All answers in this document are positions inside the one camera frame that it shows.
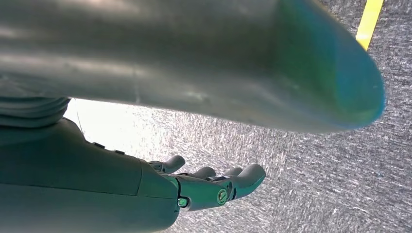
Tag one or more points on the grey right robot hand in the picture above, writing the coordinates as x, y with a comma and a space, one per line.
161, 58

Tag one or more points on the yellow floor tape rectangle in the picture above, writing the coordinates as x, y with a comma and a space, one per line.
370, 19

